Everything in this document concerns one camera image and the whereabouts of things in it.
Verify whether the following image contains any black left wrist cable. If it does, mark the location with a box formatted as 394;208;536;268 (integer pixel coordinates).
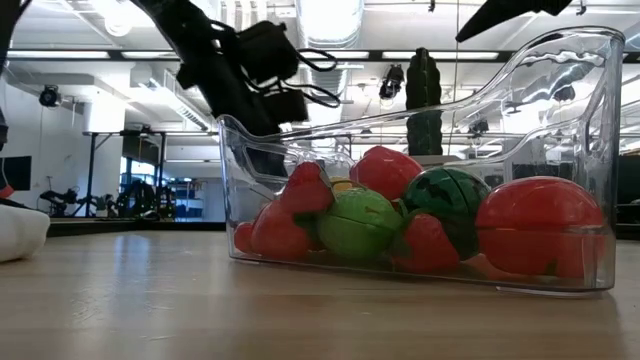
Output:
294;47;342;109

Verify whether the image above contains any white folded cloth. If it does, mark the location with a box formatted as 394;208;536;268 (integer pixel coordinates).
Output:
0;202;52;265

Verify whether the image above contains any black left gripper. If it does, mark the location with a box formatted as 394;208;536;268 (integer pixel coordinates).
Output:
177;49;309;178

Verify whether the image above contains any black metal stand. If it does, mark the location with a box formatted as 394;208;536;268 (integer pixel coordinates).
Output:
72;129;169;219

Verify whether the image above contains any black ceiling spotlight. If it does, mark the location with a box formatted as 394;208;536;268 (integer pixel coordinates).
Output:
378;63;407;101
38;84;63;109

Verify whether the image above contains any black wall monitor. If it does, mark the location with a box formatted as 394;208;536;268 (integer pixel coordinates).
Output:
0;155;33;192

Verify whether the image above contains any yellow toy bell pepper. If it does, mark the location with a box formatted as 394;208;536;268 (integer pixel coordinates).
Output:
327;175;361;194

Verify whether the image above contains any toy watermelon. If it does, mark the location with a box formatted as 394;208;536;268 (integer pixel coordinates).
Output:
402;167;492;261

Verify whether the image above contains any silver ceiling air duct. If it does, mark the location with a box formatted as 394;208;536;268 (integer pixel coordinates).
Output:
293;0;366;50

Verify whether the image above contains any small red toy berry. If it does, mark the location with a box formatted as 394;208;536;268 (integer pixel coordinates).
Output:
233;221;257;254

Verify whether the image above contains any clear plastic container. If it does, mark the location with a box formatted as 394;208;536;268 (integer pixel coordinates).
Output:
217;25;627;294

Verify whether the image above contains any pink-red toy dragon fruit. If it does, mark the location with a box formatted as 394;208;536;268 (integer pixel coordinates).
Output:
348;145;425;202

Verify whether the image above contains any green toy lime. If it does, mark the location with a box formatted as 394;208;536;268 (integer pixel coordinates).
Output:
315;187;405;261

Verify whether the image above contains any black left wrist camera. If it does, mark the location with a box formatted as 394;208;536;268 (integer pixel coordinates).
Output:
238;19;301;85

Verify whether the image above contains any large red toy tomato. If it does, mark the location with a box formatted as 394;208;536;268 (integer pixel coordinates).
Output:
474;175;606;280

